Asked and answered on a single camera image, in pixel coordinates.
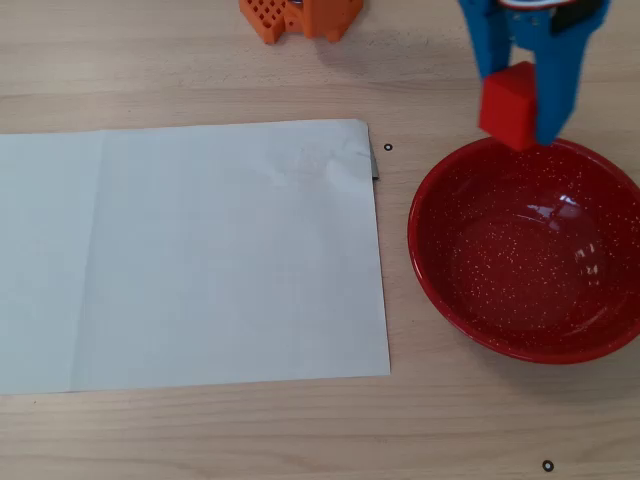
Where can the blue gripper with motor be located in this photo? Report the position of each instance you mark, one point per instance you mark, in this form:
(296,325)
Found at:
(531,35)

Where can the red cube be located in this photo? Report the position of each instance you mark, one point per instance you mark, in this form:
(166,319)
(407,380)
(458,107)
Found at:
(505,110)

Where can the red speckled bowl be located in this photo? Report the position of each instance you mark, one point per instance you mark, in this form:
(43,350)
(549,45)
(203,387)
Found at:
(525,260)

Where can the white paper sheet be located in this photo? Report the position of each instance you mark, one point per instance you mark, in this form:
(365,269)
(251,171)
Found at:
(225,260)

